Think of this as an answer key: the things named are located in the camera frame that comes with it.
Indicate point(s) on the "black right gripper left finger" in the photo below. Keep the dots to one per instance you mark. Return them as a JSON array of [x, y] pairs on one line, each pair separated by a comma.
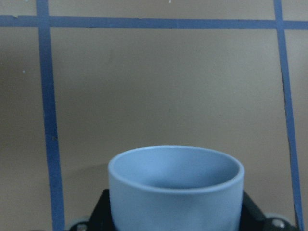
[[100, 219]]

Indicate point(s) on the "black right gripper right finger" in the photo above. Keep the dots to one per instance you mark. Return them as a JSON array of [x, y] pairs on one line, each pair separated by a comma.
[[253, 219]]

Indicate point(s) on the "light blue cup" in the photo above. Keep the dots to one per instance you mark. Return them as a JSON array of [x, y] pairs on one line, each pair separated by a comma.
[[175, 188]]

